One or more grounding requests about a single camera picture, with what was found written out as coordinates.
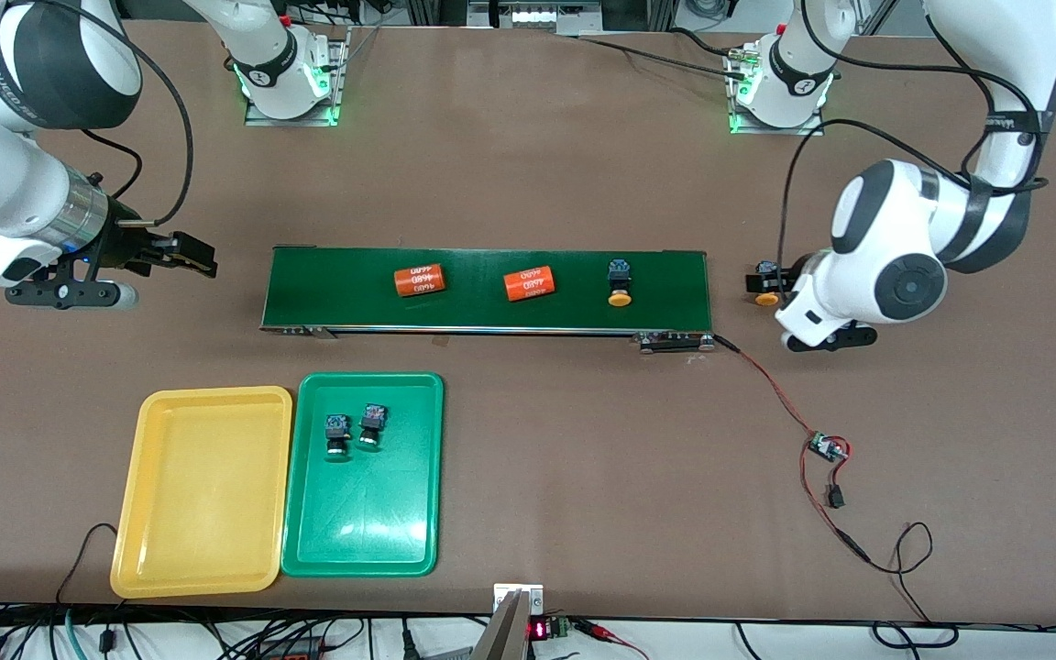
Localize orange cylinder white print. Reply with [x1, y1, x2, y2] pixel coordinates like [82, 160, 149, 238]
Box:
[502, 266, 556, 303]
[393, 264, 448, 298]

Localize yellow plastic tray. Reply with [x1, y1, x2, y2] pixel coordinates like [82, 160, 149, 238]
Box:
[110, 386, 294, 599]

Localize green conveyor belt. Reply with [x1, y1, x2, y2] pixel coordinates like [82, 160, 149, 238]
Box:
[259, 246, 717, 354]

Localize green plastic tray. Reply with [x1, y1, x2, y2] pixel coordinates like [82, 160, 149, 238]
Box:
[280, 371, 446, 578]

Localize lit electronic device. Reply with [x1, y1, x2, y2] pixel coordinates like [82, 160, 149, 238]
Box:
[466, 0, 604, 38]

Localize red clip lead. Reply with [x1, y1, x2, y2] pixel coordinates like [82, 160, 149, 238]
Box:
[574, 620, 650, 660]

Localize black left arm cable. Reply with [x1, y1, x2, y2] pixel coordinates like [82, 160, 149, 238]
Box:
[774, 0, 1051, 271]

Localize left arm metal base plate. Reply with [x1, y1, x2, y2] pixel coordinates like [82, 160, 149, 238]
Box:
[728, 46, 827, 137]

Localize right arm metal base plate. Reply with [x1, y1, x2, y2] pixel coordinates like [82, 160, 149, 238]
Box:
[244, 27, 351, 127]

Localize black arm base cable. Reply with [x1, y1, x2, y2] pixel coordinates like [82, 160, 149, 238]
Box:
[574, 27, 749, 79]

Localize black cable beside tray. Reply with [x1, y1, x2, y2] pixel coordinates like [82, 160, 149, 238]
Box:
[56, 522, 121, 606]

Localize thin black looped cable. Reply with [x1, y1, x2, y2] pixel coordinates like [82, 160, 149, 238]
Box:
[863, 521, 960, 650]

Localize teal cable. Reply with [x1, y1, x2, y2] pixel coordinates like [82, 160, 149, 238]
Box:
[63, 607, 91, 660]

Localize silver camera mount bracket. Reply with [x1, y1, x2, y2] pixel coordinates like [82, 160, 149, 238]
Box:
[468, 583, 545, 660]

